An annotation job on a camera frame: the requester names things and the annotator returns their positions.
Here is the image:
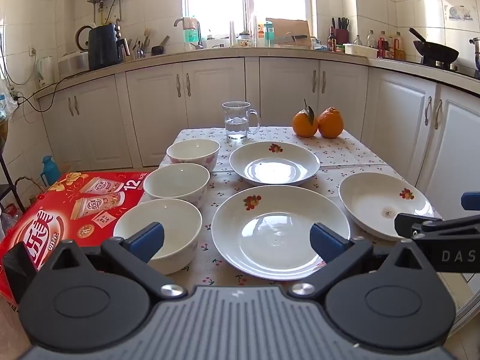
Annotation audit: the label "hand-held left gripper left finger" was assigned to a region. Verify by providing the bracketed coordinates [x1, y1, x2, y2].
[48, 222, 188, 301]

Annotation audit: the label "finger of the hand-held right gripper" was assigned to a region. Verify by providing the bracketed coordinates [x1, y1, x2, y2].
[394, 213, 480, 239]
[461, 192, 480, 211]

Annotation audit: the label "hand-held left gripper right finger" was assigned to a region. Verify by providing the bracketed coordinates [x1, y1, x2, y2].
[288, 222, 426, 301]

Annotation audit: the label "white ceramic bowl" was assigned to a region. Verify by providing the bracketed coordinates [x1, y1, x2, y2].
[143, 162, 211, 209]
[113, 198, 203, 275]

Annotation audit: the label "white fruit print plate with speck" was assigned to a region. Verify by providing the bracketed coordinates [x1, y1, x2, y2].
[338, 172, 443, 241]

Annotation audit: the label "pink floral white bowl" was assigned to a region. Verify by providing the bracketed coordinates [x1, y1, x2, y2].
[166, 139, 221, 175]

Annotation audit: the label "cherry print tablecloth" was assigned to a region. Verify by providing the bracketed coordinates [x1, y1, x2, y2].
[112, 125, 469, 293]

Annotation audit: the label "red printed carton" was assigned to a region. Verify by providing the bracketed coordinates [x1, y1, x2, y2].
[0, 170, 156, 304]

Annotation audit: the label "wicker basket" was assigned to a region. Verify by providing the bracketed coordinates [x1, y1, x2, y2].
[13, 175, 46, 214]

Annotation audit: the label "bumpy orange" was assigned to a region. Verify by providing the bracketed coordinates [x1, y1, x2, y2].
[317, 107, 344, 139]

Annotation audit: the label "orange with green leaf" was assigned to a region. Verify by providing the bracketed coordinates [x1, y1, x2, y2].
[292, 99, 319, 138]

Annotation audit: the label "teal thermos flask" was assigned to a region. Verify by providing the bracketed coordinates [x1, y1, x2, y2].
[40, 155, 61, 186]

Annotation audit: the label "black gas stove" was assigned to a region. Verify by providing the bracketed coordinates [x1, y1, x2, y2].
[420, 57, 480, 77]

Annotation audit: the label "glass mug with water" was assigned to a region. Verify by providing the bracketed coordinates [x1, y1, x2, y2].
[221, 100, 260, 141]

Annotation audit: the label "stainless steel pot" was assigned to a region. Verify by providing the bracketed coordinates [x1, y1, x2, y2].
[469, 37, 480, 70]

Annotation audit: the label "black wok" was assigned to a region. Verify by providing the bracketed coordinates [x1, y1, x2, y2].
[409, 27, 460, 64]

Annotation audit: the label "white kitchen cabinets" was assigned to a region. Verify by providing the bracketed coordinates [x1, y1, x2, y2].
[35, 54, 480, 211]

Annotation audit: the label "white plastic tray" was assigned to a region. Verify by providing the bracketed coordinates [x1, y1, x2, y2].
[343, 43, 379, 59]

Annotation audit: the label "utensil holder with utensils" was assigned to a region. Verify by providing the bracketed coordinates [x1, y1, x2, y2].
[125, 28, 151, 61]

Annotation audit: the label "dark mortar with pestle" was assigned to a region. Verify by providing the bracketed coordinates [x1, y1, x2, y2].
[151, 35, 170, 56]

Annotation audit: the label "white rice cooker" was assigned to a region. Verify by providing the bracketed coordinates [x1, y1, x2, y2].
[57, 50, 90, 79]

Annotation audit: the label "black air fryer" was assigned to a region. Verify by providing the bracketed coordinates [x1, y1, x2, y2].
[88, 23, 126, 71]

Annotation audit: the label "white electric kettle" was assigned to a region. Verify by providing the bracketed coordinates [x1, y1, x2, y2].
[35, 56, 55, 87]

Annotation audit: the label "red knife block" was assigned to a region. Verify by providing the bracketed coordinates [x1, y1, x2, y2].
[332, 17, 350, 46]

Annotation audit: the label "green dish soap bottle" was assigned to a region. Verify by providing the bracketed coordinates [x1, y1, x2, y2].
[184, 15, 199, 51]

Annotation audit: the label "metal sink faucet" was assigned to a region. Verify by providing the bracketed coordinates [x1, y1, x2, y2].
[173, 17, 205, 50]

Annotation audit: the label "wooden cutting board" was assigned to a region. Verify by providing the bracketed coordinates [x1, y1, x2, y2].
[265, 18, 314, 48]

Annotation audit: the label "wall sticker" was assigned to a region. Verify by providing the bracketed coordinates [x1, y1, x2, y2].
[444, 4, 474, 21]

